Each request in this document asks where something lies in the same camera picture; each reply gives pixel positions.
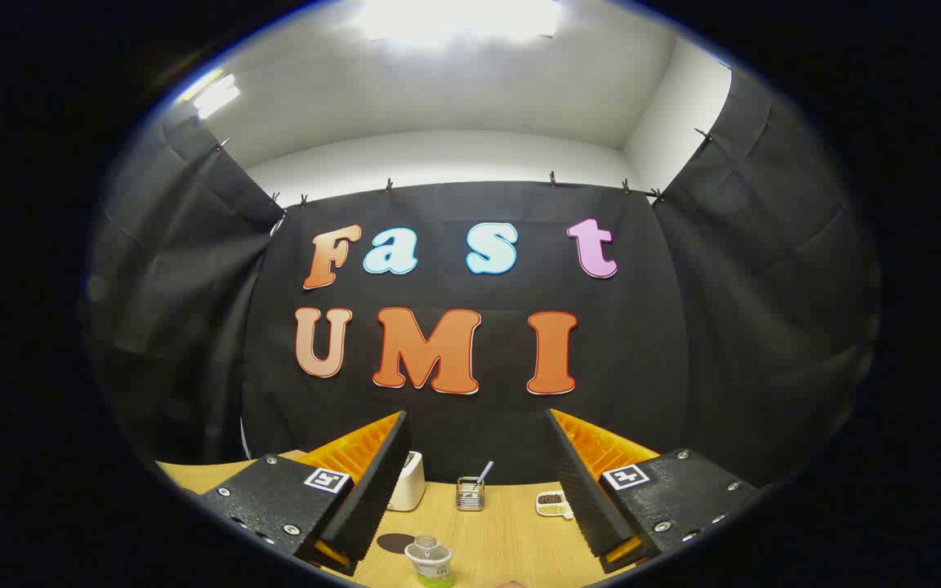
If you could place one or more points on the wooden table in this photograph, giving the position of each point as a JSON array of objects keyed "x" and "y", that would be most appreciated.
[{"x": 503, "y": 535}]

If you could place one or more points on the large ceiling light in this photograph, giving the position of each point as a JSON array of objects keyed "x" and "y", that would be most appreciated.
[{"x": 458, "y": 16}]

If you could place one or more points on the white plastic container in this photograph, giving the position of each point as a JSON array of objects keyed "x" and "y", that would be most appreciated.
[{"x": 407, "y": 483}]

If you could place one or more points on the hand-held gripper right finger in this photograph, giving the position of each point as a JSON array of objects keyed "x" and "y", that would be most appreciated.
[{"x": 581, "y": 490}]

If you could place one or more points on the white divided dish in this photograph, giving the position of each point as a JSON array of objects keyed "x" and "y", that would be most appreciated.
[{"x": 552, "y": 505}]

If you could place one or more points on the dark brown round coaster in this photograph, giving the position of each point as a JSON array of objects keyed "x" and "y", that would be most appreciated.
[{"x": 394, "y": 543}]

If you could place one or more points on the white green label juice bottle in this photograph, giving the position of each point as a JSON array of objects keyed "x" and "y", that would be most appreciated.
[{"x": 430, "y": 562}]

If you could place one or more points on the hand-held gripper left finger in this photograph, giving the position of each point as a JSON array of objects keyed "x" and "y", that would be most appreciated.
[{"x": 372, "y": 498}]

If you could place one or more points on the small ceiling strip light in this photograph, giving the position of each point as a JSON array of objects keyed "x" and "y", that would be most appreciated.
[{"x": 215, "y": 95}]

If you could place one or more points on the striped straw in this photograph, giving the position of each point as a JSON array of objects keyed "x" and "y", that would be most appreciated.
[{"x": 483, "y": 472}]

